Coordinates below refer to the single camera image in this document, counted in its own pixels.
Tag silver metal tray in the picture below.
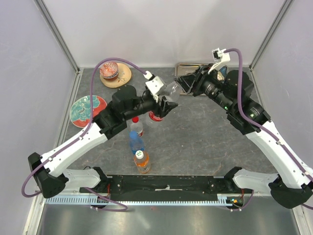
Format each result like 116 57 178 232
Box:
175 62 222 96

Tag teal red floral plate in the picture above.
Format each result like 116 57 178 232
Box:
69 95 107 128

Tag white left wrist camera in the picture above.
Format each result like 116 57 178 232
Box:
144 71 166 102

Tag blue water bottle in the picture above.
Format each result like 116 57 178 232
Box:
129 131 144 155

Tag clear bottle red label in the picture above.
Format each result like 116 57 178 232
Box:
146 82 181 128

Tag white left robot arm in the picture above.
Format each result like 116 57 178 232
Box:
28 84 180 198

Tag blue star-shaped dish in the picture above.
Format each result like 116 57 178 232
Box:
217 66 228 81

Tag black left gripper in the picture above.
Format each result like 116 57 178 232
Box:
124 91 179 121

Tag orange drink bottle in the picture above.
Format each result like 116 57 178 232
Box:
134 150 151 174

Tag red patterned bowl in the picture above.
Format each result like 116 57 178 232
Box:
100 62 119 79

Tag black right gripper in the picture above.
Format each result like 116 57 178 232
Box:
176 63 235 112

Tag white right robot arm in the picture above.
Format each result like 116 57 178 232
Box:
175 65 313 209

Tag beige floral plate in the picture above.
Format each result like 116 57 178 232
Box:
99 63 132 88

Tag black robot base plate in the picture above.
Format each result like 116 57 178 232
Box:
92 175 252 201

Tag clear bottle red cap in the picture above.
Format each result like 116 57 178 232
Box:
130 116 143 138

